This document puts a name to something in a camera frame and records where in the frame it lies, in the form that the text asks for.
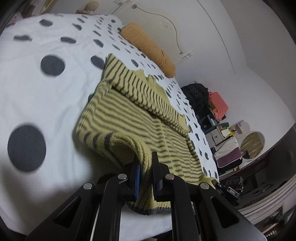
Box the coral red bag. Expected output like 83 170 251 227
209 92 228 121

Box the yellow grey striped knit sweater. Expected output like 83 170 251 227
76 54 213 215

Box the round knitted plush toy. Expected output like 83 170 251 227
76 1 99 15

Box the oval wall mirror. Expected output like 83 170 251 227
240 131 265 160

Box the black backpack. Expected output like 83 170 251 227
181 83 209 114

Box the white bedside drawer cabinet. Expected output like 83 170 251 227
204 125 228 148

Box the white black dotted bed cover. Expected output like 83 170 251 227
1 14 218 235

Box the white metal headboard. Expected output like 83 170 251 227
112 1 192 66

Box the orange bolster pillow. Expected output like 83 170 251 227
120 23 176 78

